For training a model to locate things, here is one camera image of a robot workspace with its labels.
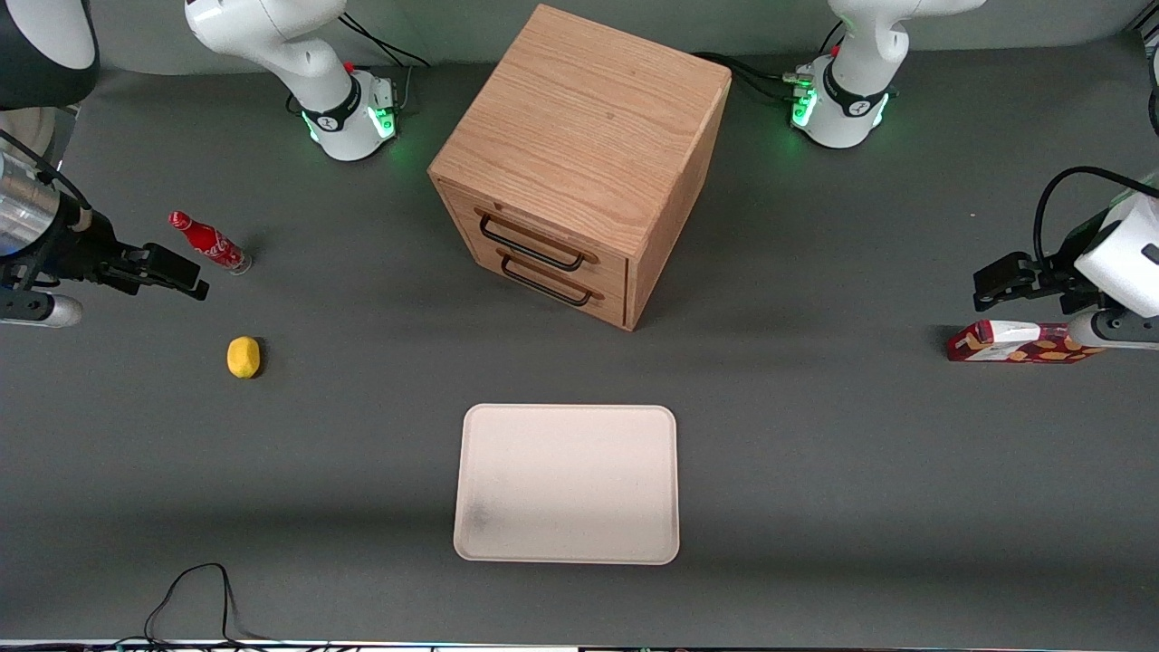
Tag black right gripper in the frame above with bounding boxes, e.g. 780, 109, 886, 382
0, 204, 210, 302

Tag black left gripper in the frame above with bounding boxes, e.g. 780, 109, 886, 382
972, 214, 1113, 314

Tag red coke bottle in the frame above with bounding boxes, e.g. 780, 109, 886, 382
168, 210, 254, 276

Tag beige rectangular tray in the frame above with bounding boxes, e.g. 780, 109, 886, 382
453, 404, 680, 566

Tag red snack carton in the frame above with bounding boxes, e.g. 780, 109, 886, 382
946, 320, 1107, 364

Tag yellow lemon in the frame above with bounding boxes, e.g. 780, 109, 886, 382
226, 336, 263, 379

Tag wooden drawer front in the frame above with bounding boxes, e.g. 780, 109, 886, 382
440, 184, 631, 291
460, 237, 629, 331

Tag wooden drawer cabinet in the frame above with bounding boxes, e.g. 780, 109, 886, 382
427, 4, 733, 332

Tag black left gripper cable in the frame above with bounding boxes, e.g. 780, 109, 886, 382
1035, 167, 1159, 265

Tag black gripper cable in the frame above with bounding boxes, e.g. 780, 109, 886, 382
0, 129, 93, 229
1035, 167, 1159, 265

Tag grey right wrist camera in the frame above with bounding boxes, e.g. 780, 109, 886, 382
0, 288, 84, 329

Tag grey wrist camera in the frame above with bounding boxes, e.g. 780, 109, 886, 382
1067, 311, 1159, 351
0, 288, 84, 329

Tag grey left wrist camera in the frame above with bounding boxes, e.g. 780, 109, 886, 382
1067, 311, 1159, 351

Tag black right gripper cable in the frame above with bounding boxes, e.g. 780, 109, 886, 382
0, 129, 93, 229

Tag black right arm base cable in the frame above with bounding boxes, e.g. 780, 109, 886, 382
337, 13, 432, 72

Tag black looped table cable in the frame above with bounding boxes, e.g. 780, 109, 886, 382
143, 562, 274, 647

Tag black left arm base cables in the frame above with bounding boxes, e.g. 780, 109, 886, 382
693, 52, 818, 103

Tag black metal drawer handle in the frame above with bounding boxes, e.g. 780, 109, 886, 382
474, 210, 600, 273
496, 252, 605, 307

